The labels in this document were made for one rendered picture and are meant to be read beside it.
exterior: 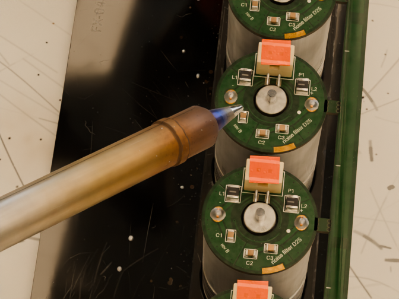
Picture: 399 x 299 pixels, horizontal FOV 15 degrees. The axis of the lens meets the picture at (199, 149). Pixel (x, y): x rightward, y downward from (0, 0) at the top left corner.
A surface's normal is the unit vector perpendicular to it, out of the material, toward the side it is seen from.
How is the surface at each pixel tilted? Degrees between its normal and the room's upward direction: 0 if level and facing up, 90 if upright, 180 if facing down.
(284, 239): 0
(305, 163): 90
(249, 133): 0
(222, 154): 90
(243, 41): 90
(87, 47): 0
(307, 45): 90
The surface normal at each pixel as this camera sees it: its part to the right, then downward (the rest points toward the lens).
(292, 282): 0.66, 0.69
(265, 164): 0.00, -0.39
